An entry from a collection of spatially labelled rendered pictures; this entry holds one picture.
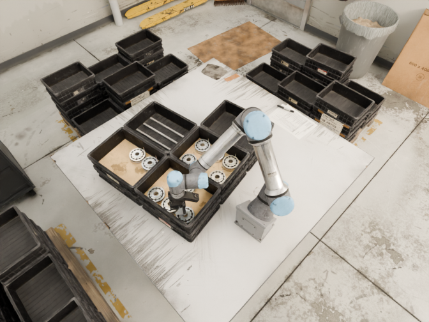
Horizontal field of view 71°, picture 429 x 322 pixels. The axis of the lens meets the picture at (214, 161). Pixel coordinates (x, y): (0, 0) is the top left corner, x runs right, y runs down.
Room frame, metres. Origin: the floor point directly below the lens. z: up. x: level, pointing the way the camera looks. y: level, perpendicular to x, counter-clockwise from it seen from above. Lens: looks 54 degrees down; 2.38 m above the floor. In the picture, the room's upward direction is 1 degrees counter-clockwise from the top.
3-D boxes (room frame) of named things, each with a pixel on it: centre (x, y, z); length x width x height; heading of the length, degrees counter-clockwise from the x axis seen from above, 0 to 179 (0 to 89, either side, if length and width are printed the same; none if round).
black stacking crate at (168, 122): (1.34, 0.35, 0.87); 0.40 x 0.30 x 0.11; 53
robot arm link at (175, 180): (0.77, 0.19, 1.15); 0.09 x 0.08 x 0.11; 93
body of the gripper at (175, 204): (0.77, 0.20, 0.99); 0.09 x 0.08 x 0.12; 97
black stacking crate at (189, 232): (0.86, 0.21, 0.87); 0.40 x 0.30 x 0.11; 53
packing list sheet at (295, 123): (1.58, -0.59, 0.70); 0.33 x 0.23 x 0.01; 43
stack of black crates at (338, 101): (1.93, -1.13, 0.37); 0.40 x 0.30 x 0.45; 43
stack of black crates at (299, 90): (2.22, -0.85, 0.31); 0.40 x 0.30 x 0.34; 43
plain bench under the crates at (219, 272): (1.25, 0.02, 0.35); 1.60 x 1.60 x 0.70; 43
